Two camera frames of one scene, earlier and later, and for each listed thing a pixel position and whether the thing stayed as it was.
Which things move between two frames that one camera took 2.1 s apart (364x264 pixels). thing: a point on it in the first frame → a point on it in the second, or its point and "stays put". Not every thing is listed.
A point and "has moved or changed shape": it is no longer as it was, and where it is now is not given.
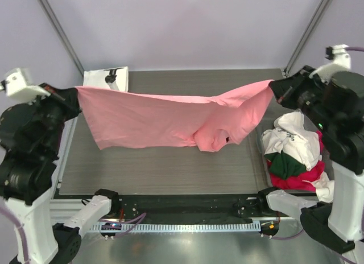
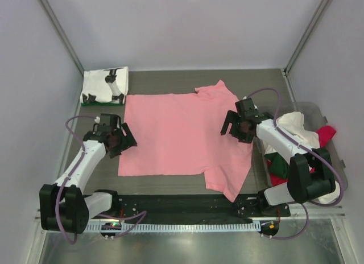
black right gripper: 285,89 → 243,137
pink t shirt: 123,119 has moved or changed shape
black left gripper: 67,97 → 128,140
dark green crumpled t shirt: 282,165 stays put
